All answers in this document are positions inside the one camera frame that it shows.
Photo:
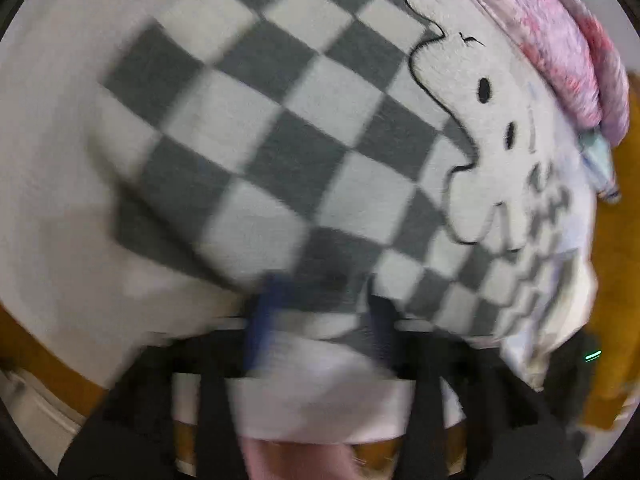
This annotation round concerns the pink floral quilt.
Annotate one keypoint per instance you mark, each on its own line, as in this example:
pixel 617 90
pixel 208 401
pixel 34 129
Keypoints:
pixel 550 35

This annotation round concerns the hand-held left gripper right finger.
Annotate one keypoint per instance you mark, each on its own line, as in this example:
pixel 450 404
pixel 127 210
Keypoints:
pixel 385 320

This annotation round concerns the grey white checkered garment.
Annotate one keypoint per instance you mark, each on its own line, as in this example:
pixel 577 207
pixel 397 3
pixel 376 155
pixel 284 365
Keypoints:
pixel 50 185

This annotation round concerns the person's pink garment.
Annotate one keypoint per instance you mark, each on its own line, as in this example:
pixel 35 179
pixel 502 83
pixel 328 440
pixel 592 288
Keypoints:
pixel 300 460

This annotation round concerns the light blue striped pillow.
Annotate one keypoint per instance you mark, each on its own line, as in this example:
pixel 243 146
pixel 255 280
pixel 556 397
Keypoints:
pixel 600 160

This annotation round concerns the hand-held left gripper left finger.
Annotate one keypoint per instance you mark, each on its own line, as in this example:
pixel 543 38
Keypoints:
pixel 260 320

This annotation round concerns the grey white checkered cardigan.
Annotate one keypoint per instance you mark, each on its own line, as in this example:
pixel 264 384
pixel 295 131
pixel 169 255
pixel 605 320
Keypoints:
pixel 300 160

